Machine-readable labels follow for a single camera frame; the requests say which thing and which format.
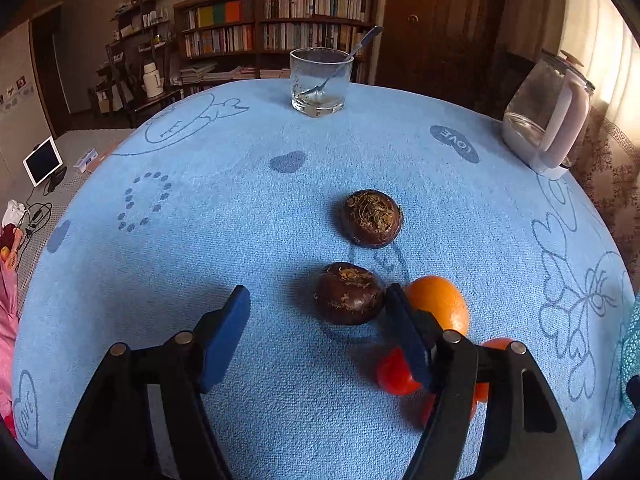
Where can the pink dotted cloth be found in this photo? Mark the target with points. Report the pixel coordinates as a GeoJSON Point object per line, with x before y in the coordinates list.
{"type": "Point", "coordinates": [6, 335]}

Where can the blue printed towel cloth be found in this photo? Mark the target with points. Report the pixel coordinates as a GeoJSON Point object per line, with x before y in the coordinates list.
{"type": "Point", "coordinates": [200, 210]}

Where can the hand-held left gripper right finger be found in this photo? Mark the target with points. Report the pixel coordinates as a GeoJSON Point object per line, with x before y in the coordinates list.
{"type": "Point", "coordinates": [407, 335]}

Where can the small white box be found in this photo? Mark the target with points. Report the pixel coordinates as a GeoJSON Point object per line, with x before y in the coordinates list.
{"type": "Point", "coordinates": [87, 158]}

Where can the white wardrobe with stickers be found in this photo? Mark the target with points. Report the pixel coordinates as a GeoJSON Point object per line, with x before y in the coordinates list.
{"type": "Point", "coordinates": [20, 110]}

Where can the white tablet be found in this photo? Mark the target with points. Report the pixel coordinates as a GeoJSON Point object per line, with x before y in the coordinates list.
{"type": "Point", "coordinates": [42, 160]}

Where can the red cherry tomato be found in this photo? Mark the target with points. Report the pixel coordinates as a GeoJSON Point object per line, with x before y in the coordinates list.
{"type": "Point", "coordinates": [392, 375]}
{"type": "Point", "coordinates": [427, 412]}

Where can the white thermos flask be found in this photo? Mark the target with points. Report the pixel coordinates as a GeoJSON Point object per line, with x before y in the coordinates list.
{"type": "Point", "coordinates": [151, 80]}

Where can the brown wooden door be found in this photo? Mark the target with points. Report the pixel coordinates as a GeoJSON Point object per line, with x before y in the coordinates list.
{"type": "Point", "coordinates": [440, 20]}

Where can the dark brown water chestnut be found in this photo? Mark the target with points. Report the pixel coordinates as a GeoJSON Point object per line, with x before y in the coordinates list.
{"type": "Point", "coordinates": [372, 217]}
{"type": "Point", "coordinates": [349, 293]}

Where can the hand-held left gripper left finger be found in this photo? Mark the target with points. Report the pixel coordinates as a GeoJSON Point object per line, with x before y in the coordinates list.
{"type": "Point", "coordinates": [225, 340]}

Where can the metal spoon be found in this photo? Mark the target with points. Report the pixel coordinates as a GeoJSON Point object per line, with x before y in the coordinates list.
{"type": "Point", "coordinates": [367, 37]}

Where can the white crumpled cloth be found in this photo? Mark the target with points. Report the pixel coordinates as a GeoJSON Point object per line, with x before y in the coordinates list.
{"type": "Point", "coordinates": [12, 212]}

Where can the dark open shelf rack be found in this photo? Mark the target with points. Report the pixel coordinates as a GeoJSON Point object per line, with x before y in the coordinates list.
{"type": "Point", "coordinates": [140, 25]}

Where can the oval orange kumquat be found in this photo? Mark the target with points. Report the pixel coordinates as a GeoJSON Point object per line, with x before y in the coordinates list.
{"type": "Point", "coordinates": [440, 305]}

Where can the dark wooden chair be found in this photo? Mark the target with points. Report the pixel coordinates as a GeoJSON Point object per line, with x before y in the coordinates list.
{"type": "Point", "coordinates": [130, 95]}

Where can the clear glass cup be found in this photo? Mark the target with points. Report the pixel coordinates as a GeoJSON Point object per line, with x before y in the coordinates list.
{"type": "Point", "coordinates": [320, 80]}

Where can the cream patterned curtain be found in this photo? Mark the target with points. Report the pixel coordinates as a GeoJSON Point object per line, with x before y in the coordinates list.
{"type": "Point", "coordinates": [600, 110]}

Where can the wooden bookshelf with books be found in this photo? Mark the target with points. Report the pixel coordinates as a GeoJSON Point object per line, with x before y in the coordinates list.
{"type": "Point", "coordinates": [280, 25]}

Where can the round orange kumquat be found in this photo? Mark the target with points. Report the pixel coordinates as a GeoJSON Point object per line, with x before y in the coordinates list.
{"type": "Point", "coordinates": [495, 344]}

